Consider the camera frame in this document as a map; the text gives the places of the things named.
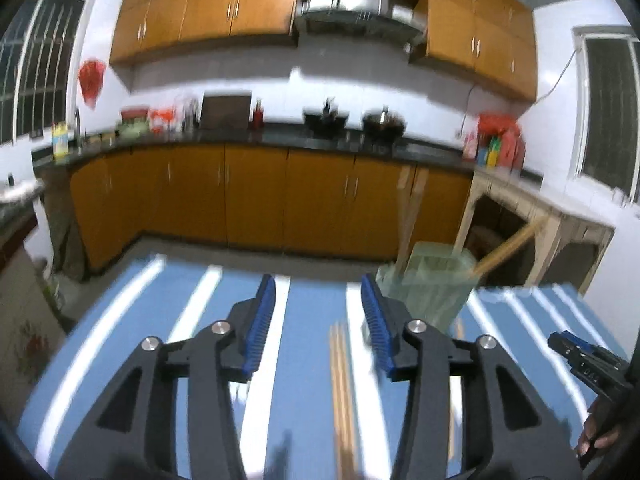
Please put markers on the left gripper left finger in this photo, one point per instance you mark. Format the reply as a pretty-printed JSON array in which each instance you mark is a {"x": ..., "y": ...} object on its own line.
[{"x": 129, "y": 433}]

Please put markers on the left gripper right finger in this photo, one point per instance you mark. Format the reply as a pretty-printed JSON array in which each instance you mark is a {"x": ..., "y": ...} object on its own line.
[{"x": 507, "y": 430}]

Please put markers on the orange lower kitchen cabinets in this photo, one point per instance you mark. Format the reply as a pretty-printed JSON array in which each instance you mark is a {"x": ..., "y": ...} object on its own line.
[{"x": 273, "y": 199}]

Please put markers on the person's right hand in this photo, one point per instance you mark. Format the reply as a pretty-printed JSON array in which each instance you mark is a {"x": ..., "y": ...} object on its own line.
[{"x": 587, "y": 438}]

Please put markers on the beige concrete side counter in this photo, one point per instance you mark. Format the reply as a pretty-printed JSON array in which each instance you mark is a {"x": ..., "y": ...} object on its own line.
[{"x": 552, "y": 220}]

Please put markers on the green perforated utensil holder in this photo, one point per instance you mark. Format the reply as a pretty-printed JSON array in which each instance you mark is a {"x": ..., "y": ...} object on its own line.
[{"x": 435, "y": 285}]

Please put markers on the blue white striped tablecloth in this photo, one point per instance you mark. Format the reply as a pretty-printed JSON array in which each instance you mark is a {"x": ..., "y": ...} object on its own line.
[{"x": 285, "y": 415}]

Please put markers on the window with grille right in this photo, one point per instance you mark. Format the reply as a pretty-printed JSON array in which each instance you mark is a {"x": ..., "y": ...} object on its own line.
[{"x": 606, "y": 150}]

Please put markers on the window with grille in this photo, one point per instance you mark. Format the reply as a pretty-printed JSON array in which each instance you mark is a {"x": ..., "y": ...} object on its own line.
[
  {"x": 606, "y": 150},
  {"x": 37, "y": 52}
]

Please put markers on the red bags and bottles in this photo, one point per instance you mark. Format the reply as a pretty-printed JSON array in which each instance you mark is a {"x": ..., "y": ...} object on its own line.
[{"x": 497, "y": 142}]

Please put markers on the yellow detergent bottle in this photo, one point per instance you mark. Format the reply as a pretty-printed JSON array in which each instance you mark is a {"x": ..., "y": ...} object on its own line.
[{"x": 60, "y": 139}]

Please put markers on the green enamel basin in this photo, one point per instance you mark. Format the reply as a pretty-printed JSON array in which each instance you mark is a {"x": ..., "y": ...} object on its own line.
[{"x": 133, "y": 128}]

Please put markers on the red basin on counter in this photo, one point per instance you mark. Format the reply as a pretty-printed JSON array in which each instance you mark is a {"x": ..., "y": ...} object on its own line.
[{"x": 133, "y": 113}]

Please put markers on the black wok with lid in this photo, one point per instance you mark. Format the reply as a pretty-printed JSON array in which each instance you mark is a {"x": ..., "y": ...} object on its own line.
[{"x": 383, "y": 126}]

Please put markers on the dark cutting board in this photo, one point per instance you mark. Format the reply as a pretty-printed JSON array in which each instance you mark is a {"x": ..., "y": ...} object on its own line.
[{"x": 225, "y": 111}]

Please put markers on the red fire extinguisher bottle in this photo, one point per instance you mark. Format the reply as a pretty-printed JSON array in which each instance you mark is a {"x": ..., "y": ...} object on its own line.
[{"x": 257, "y": 120}]

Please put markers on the black wok left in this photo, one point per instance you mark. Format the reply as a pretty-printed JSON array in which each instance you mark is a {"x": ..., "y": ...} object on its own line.
[{"x": 327, "y": 123}]

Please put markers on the window with grille left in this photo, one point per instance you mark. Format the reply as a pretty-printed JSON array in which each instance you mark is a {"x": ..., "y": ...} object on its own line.
[{"x": 37, "y": 52}]

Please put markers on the steel range hood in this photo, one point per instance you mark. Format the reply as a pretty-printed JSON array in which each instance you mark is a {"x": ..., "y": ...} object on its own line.
[{"x": 399, "y": 22}]

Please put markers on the red plastic bag on wall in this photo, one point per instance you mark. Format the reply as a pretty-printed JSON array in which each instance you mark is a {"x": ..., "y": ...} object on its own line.
[{"x": 90, "y": 78}]

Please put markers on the orange upper wall cabinets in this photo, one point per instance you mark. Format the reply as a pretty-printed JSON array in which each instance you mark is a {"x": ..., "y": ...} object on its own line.
[{"x": 491, "y": 42}]

